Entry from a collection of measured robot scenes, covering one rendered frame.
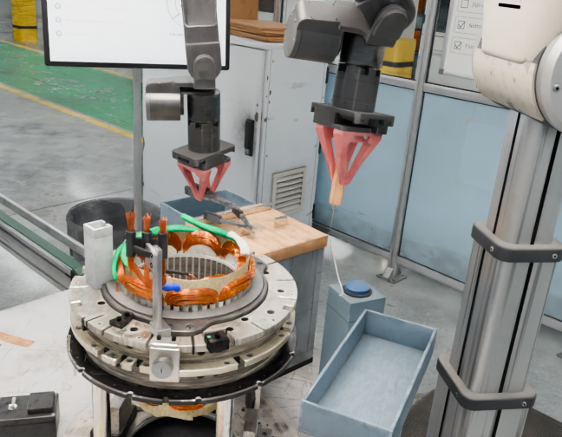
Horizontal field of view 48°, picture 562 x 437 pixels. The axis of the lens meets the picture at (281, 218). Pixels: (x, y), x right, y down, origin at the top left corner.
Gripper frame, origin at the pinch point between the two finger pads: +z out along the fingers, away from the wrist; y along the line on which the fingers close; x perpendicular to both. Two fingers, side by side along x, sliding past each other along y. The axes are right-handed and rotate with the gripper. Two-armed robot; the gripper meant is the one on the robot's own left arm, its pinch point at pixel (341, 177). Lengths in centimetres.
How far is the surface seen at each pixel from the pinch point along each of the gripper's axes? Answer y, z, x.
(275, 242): -25.6, 18.0, 8.3
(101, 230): -14.7, 11.3, -27.1
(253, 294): -3.8, 17.7, -8.7
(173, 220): -47, 20, -2
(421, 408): -79, 107, 122
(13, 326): -65, 48, -28
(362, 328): 1.6, 22.3, 7.4
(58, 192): -366, 96, 55
